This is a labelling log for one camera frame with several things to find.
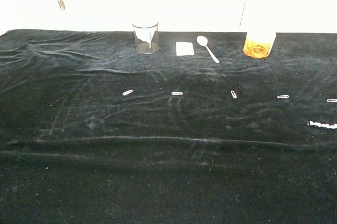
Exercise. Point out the small paper clip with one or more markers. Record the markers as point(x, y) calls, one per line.
point(177, 93)
point(283, 96)
point(233, 94)
point(332, 100)
point(127, 92)

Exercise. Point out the white folded paper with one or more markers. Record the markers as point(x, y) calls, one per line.
point(143, 34)

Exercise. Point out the white playing card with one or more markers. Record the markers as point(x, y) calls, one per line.
point(184, 49)

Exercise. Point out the clear empty glass cup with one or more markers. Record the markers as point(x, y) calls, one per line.
point(155, 42)

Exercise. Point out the black velvet tablecloth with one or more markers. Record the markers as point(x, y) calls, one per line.
point(168, 155)

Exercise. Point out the white plastic spoon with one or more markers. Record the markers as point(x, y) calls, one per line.
point(202, 40)

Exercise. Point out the clear jar of rubber bands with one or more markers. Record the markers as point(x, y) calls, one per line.
point(259, 49)

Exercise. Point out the metal screen hinge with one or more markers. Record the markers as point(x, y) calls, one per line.
point(61, 4)

